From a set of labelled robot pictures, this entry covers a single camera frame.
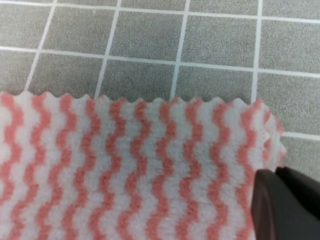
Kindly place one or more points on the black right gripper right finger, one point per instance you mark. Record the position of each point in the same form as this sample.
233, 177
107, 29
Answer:
303, 216

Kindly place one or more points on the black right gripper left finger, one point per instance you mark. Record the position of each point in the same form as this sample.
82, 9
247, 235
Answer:
274, 209

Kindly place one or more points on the pink white wavy striped towel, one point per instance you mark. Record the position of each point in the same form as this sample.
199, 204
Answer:
101, 169

